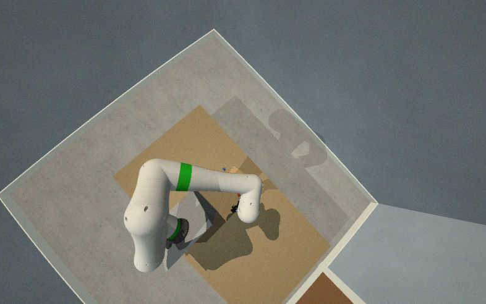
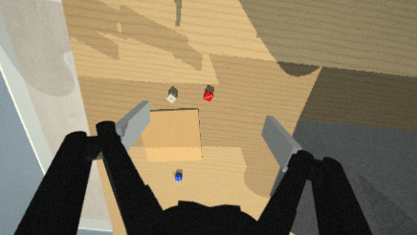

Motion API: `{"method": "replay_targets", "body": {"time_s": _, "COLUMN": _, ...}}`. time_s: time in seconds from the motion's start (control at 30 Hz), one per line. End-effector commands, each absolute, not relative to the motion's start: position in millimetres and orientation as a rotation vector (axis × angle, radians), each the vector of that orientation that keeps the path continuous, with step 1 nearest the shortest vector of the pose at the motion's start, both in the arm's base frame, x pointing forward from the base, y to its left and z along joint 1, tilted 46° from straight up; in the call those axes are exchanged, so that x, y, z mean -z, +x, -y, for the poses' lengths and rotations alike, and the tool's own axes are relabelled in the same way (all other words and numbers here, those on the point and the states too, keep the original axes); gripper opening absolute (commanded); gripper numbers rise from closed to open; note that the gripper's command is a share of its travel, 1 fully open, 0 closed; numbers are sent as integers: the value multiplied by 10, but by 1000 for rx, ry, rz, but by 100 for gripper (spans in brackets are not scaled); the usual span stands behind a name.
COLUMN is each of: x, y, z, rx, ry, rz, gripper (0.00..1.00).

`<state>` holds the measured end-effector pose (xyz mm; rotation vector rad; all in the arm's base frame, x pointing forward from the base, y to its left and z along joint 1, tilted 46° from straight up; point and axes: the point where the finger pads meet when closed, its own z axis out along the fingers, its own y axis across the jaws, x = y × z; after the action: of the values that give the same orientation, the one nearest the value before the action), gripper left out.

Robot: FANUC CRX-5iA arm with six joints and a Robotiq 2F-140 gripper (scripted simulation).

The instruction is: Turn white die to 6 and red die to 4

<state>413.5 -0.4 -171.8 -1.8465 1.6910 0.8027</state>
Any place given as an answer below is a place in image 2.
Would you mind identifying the grey die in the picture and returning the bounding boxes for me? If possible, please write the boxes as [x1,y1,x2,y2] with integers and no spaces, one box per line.
[166,92,178,103]

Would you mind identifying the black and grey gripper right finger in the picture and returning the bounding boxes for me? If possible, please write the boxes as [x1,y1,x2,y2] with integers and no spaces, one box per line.
[249,116,373,235]

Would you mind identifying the blue die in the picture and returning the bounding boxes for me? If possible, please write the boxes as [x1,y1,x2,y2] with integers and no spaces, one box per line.
[175,173,183,182]

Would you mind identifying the red die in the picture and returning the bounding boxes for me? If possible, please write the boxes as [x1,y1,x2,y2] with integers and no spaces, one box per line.
[204,90,213,101]

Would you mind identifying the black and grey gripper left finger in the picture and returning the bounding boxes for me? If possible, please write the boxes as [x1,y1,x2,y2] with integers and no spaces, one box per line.
[13,100,180,235]

